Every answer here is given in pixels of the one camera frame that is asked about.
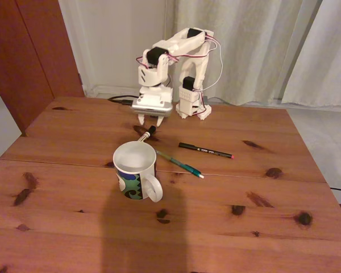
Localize thin servo wire loop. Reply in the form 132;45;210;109
201;35;224;92

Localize black pen red ends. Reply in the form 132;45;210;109
178;142;234;160

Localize silver camera box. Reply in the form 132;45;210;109
131;98;173;118

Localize white baseboard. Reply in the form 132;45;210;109
84;84;163;99

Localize black camera cable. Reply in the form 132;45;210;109
107;95;134;106

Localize white curtain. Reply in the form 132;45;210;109
281;0;341;107
166;0;322;105

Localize white marker black cap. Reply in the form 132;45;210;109
137;125;157;143

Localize teal green pen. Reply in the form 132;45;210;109
155;150;205;179

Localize brown wooden door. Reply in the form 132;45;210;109
0;0;85;137

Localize white mug blue green pattern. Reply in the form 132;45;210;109
113;140;164;203

